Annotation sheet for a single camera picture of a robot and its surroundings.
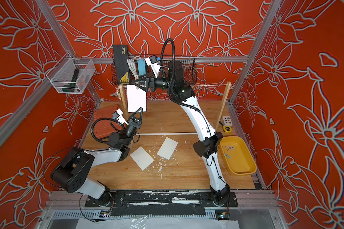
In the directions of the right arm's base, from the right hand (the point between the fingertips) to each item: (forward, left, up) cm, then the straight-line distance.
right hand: (133, 80), depth 62 cm
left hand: (-4, -2, -15) cm, 15 cm away
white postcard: (-8, -14, -49) cm, 51 cm away
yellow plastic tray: (-14, -58, -49) cm, 77 cm away
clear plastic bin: (+25, +49, -14) cm, 57 cm away
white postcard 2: (-15, +3, -50) cm, 52 cm away
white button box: (+12, -57, -45) cm, 73 cm away
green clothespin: (-13, -52, -48) cm, 72 cm away
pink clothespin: (-9, -55, -47) cm, 72 cm away
